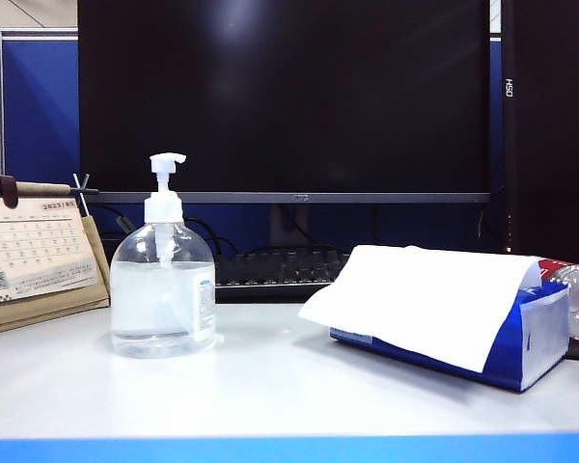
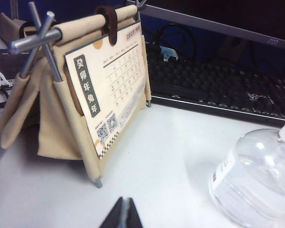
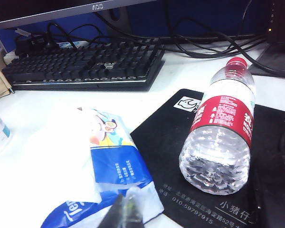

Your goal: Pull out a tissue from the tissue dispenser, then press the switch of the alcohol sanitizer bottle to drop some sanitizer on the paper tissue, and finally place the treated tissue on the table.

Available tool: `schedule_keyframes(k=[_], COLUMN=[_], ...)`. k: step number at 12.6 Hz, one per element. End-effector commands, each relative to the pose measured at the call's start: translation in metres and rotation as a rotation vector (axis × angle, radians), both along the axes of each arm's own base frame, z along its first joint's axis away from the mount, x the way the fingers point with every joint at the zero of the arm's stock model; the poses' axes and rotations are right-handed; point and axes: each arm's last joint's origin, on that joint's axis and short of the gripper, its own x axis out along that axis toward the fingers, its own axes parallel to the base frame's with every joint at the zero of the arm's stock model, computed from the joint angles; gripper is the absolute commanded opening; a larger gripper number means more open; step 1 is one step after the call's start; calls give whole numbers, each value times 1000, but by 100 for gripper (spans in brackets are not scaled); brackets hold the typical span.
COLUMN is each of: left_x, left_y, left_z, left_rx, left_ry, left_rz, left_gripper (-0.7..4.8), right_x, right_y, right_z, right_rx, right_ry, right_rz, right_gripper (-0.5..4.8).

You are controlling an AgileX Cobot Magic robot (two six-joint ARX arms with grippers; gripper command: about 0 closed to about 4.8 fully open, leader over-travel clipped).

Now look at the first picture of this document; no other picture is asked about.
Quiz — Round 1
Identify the white tissue sheet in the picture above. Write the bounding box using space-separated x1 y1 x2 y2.
297 244 544 373

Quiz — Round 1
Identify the clear alcohol pump bottle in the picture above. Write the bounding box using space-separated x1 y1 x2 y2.
109 152 218 360

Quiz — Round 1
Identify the blue Tempo tissue pack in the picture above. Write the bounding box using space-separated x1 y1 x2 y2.
328 258 571 393

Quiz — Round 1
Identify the grey monitor stand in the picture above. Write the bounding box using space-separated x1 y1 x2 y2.
269 203 311 248

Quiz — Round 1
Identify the black keyboard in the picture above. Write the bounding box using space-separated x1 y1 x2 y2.
214 246 353 296

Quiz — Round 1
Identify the wide black AOC monitor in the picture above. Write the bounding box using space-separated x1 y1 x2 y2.
76 0 492 204

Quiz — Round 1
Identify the silver crossed metal clip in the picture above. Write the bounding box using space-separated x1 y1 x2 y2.
71 172 92 216

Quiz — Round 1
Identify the wooden rod with brown loop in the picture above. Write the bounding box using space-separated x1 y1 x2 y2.
0 174 100 209

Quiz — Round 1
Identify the beige desk calendar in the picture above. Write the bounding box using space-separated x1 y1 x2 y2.
0 195 111 338

